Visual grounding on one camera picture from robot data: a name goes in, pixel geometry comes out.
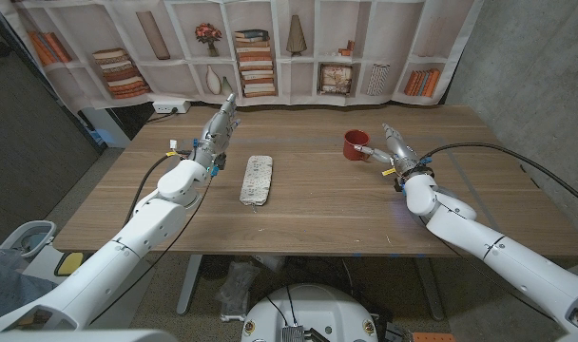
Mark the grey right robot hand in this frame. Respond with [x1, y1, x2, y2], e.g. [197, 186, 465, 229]
[354, 123, 427, 179]

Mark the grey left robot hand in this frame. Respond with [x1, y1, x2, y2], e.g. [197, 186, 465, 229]
[192, 92, 243, 168]

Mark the red speckled mug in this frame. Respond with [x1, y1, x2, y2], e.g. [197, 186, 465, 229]
[342, 129, 372, 162]

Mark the folded patterned white cloth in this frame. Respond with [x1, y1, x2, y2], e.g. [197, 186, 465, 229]
[239, 155, 275, 208]

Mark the white power strip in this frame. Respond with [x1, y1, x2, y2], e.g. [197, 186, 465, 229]
[152, 99, 192, 115]

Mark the printed bookshelf backdrop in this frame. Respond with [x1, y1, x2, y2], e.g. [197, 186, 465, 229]
[0, 0, 485, 113]

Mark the white box with blue light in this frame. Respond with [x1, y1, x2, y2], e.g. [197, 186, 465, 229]
[78, 106, 132, 150]

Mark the clear plastic bag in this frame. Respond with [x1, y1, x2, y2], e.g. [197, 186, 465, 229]
[215, 259, 262, 323]

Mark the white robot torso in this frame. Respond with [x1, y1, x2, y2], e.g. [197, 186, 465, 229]
[241, 283, 379, 342]

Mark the orange block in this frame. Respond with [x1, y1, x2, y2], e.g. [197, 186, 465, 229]
[412, 332, 457, 342]

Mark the yellow black-rimmed pad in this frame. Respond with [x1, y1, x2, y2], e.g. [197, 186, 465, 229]
[54, 251, 85, 278]

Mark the white round plastic base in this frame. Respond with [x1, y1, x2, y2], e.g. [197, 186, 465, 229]
[0, 219, 57, 260]

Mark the person's blue jeans leg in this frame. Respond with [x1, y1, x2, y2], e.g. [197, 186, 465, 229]
[0, 249, 58, 325]

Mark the thick black cable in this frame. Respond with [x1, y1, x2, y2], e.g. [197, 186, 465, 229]
[419, 142, 578, 211]
[124, 150, 196, 225]

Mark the thin black cable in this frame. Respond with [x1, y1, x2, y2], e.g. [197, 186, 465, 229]
[88, 174, 215, 325]

